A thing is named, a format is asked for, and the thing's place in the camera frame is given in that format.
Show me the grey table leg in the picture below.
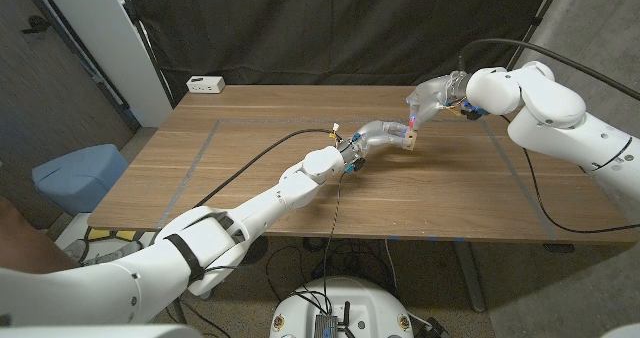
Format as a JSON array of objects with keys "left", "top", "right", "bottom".
[{"left": 452, "top": 241, "right": 486, "bottom": 313}]

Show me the white power strip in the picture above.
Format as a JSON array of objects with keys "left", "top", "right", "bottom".
[{"left": 185, "top": 75, "right": 226, "bottom": 95}]

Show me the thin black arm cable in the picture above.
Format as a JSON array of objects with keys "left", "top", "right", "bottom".
[
  {"left": 499, "top": 115, "right": 640, "bottom": 235},
  {"left": 202, "top": 171, "right": 347, "bottom": 317}
]

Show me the person's bare leg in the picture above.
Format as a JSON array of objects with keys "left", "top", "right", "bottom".
[{"left": 0, "top": 195, "right": 84, "bottom": 275}]

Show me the black backdrop stand pole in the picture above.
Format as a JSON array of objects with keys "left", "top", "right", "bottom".
[
  {"left": 117, "top": 0, "right": 176, "bottom": 109},
  {"left": 497, "top": 0, "right": 569, "bottom": 87}
]

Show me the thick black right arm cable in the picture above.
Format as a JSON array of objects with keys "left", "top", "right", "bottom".
[{"left": 457, "top": 38, "right": 640, "bottom": 102}]

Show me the black floor cable tangle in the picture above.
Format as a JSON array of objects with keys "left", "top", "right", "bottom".
[{"left": 264, "top": 236, "right": 401, "bottom": 304}]

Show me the grey electronics module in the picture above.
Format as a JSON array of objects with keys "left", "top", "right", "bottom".
[{"left": 313, "top": 313, "right": 340, "bottom": 338}]

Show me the black round floor fan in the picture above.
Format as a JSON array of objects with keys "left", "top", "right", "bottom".
[{"left": 244, "top": 235, "right": 269, "bottom": 267}]

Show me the black curtain backdrop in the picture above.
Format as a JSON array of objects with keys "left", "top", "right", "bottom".
[{"left": 122, "top": 0, "right": 556, "bottom": 104}]

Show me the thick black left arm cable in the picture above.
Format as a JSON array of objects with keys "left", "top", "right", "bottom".
[{"left": 192, "top": 127, "right": 337, "bottom": 210}]

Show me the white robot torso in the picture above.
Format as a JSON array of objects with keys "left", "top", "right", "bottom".
[{"left": 269, "top": 276, "right": 415, "bottom": 338}]

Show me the white floor cable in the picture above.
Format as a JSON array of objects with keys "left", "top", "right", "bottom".
[{"left": 383, "top": 238, "right": 399, "bottom": 294}]

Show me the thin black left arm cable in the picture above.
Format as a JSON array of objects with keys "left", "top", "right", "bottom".
[{"left": 202, "top": 171, "right": 347, "bottom": 317}]

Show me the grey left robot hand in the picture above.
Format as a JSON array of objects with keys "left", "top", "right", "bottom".
[{"left": 339, "top": 119, "right": 412, "bottom": 173}]

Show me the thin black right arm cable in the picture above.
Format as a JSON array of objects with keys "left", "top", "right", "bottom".
[{"left": 499, "top": 115, "right": 640, "bottom": 235}]

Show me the black door handle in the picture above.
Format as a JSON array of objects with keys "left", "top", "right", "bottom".
[{"left": 20, "top": 14, "right": 51, "bottom": 34}]

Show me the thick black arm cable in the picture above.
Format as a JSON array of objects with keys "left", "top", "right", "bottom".
[
  {"left": 457, "top": 38, "right": 640, "bottom": 102},
  {"left": 192, "top": 127, "right": 337, "bottom": 210}
]

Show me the white cabinet panel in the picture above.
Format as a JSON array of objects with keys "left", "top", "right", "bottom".
[{"left": 37, "top": 0, "right": 174, "bottom": 128}]

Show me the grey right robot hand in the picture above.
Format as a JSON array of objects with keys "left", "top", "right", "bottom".
[{"left": 405, "top": 70, "right": 474, "bottom": 131}]

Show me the blue padded stool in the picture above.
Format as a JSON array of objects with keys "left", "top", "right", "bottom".
[{"left": 31, "top": 143, "right": 130, "bottom": 217}]

